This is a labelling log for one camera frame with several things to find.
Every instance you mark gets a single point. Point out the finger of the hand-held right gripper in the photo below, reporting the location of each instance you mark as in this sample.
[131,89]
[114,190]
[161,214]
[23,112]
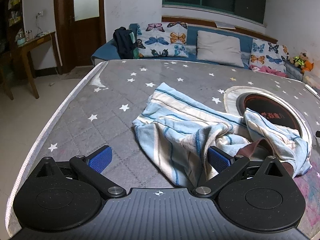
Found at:
[318,133]

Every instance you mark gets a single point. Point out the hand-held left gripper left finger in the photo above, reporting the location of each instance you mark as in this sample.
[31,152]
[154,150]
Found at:
[101,158]

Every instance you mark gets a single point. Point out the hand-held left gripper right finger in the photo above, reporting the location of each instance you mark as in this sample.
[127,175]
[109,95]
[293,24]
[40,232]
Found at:
[218,158]

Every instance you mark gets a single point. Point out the blue white striped shirt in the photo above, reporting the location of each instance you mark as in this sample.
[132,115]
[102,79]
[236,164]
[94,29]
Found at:
[175,135]

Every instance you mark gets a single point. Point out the grey star-print quilted cover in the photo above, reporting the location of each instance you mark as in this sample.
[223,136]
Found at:
[105,120]

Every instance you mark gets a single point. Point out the orange plush toy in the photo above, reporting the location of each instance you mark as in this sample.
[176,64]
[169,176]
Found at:
[308,67]

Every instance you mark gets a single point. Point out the plush bear with green vest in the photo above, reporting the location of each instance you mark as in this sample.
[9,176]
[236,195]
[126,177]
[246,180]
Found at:
[298,60]

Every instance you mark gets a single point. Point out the pink cloth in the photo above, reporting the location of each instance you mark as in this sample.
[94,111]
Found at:
[270,70]

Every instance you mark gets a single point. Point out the brown doormat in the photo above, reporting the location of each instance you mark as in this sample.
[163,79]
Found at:
[76,75]

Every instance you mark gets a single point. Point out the small butterfly print pillow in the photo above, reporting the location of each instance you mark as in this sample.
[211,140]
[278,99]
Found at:
[268,55]

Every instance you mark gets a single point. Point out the grey pillow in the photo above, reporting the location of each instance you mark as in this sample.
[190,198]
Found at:
[218,48]

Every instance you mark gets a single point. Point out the dark backpack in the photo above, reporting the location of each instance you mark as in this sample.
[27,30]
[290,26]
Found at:
[123,42]

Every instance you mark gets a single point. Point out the brown wooden door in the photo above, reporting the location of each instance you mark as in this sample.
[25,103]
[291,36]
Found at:
[82,37]

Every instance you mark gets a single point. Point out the blue sofa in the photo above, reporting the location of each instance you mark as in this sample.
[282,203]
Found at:
[192,34]

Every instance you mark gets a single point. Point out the large butterfly print pillow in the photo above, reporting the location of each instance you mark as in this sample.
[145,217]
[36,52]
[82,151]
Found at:
[160,40]

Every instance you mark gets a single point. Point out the wooden desk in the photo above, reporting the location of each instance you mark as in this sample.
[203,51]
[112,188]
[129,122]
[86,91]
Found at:
[27,47]

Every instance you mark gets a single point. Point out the flat book on sill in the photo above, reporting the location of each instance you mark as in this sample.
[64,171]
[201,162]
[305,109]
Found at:
[225,25]

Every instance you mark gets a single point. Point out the glass jar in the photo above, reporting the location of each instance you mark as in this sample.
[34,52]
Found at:
[29,35]

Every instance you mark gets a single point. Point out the teal bottle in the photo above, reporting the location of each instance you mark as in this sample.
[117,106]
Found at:
[21,38]

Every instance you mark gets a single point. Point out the wooden shelf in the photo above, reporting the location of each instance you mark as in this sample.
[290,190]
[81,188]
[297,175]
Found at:
[12,7]

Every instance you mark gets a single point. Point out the white wall socket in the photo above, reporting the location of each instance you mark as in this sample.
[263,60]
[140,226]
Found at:
[40,13]

